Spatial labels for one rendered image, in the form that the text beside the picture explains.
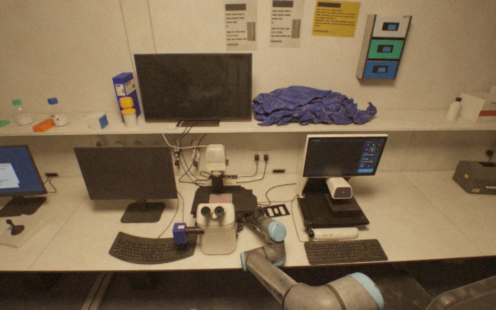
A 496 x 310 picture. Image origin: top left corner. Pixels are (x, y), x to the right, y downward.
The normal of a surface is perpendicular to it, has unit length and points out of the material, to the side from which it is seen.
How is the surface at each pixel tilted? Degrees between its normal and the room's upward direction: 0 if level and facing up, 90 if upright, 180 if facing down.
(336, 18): 90
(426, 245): 0
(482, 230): 0
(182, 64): 86
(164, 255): 5
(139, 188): 86
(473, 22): 90
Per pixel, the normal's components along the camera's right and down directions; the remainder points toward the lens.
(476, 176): -0.07, -0.26
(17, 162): 0.12, 0.43
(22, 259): 0.00, -0.87
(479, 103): -0.99, 0.05
